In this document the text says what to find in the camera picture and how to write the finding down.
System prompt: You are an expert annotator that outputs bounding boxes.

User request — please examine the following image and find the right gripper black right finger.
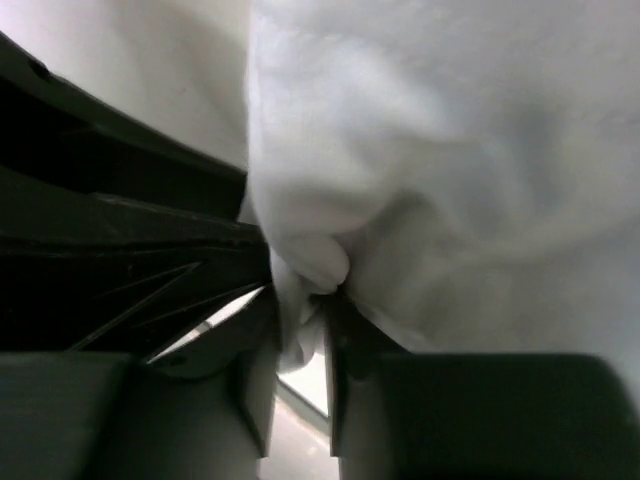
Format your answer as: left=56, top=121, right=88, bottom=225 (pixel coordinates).
left=322, top=292, right=409, bottom=457

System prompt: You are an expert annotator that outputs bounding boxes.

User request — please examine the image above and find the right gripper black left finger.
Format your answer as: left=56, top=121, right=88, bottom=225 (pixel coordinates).
left=1, top=38, right=278, bottom=454

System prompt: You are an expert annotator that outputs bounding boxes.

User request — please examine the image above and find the white skirt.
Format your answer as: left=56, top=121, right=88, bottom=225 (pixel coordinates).
left=247, top=1, right=639, bottom=376

